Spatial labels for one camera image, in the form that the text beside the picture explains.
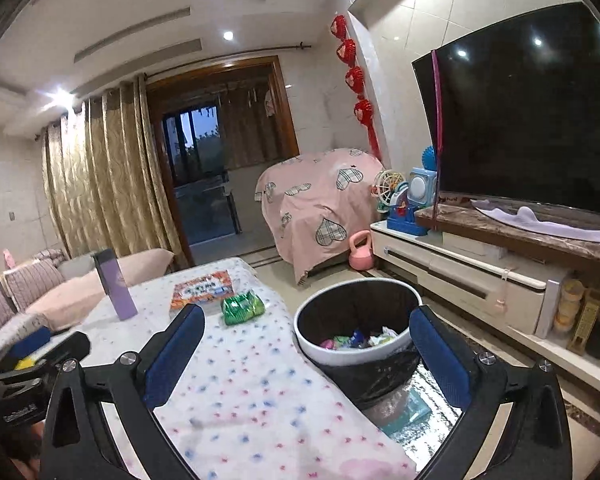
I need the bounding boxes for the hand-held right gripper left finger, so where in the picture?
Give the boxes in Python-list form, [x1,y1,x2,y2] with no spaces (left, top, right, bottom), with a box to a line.
[39,304,207,480]

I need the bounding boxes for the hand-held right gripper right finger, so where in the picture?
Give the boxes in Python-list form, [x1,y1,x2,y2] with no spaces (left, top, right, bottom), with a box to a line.
[409,305,573,480]

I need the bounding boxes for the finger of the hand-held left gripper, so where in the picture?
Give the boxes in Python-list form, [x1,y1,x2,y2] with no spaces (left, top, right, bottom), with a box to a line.
[0,331,92,386]
[14,327,52,357]

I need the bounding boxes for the black and white trash bin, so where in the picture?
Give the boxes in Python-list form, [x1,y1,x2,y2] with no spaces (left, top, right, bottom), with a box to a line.
[300,284,423,412]

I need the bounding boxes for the silver foil mat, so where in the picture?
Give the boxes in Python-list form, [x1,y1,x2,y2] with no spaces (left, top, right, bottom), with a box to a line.
[365,360,471,461]

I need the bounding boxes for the pink sofa seat cover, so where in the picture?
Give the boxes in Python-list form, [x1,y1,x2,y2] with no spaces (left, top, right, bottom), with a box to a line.
[25,249,176,333]

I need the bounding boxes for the teal packet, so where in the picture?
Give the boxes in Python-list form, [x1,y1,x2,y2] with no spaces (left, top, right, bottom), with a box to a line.
[380,390,433,436]

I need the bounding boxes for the colourful picture book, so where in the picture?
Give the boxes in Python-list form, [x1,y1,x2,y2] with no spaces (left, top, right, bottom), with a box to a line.
[169,270,236,313]

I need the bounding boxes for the purple bottle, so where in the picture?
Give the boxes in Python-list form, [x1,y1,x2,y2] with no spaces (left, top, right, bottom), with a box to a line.
[91,248,137,321]

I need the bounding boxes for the green snack packet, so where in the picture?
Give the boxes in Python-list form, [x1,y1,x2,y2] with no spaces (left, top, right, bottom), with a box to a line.
[220,290,266,325]

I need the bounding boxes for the white television cabinet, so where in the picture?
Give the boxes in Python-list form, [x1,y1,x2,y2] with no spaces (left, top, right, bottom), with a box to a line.
[370,205,600,383]

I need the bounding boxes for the pink kettlebell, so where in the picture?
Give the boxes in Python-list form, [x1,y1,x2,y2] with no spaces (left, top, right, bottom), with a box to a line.
[348,230,376,271]

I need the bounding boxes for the stacked cream cups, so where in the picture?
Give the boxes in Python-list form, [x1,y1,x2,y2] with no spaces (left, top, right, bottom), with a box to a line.
[555,280,586,333]

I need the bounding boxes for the blue toy machine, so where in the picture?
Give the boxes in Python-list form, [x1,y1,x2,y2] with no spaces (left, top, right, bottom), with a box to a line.
[386,167,438,237]

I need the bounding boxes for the white cloth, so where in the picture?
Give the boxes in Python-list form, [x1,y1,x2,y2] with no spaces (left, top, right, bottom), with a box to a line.
[470,199,600,247]

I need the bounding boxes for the toy ferris wheel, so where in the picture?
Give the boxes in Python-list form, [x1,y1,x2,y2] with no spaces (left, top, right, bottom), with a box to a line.
[371,169,406,211]

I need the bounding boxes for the golden curtain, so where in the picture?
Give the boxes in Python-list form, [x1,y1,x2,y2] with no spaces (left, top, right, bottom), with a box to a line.
[41,74,191,271]

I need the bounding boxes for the pink heart print cover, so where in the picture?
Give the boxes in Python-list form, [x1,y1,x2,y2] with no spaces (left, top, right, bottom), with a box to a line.
[255,148,386,286]

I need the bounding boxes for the wooden framed glass door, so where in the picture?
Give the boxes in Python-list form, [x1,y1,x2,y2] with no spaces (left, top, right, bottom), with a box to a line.
[145,55,301,261]

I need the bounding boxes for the thin pink rod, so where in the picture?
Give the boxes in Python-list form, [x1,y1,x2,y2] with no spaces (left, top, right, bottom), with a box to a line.
[431,50,444,233]

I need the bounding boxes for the black television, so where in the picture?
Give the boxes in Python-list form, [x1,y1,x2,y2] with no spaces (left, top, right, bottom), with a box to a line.
[412,2,600,231]

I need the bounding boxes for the red hanging decoration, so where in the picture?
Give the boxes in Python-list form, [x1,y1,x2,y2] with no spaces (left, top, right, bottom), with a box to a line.
[330,14,383,161]

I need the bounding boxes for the dark curtain rod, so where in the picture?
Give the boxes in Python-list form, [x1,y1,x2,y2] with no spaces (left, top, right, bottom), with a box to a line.
[32,42,313,141]

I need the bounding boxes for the pink child lock strap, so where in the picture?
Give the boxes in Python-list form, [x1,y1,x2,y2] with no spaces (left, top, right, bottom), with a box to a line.
[495,267,511,313]

